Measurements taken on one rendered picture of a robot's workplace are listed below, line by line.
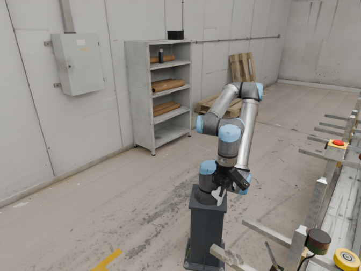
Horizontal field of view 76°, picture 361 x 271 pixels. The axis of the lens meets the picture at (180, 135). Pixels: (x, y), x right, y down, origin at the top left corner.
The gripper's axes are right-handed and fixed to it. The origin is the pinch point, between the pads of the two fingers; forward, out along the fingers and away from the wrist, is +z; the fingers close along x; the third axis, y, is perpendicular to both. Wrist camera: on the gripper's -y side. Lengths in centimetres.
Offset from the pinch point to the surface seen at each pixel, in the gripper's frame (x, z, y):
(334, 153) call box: -31, -25, -34
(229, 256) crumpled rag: 21.6, 6.9, -14.3
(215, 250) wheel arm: 22.3, 7.7, -7.9
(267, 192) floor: -142, 94, 22
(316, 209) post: -6.5, -10.2, -35.3
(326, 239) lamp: 16.9, -18.8, -41.2
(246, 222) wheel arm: -2.4, 9.9, -10.3
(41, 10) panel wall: -23, -92, 225
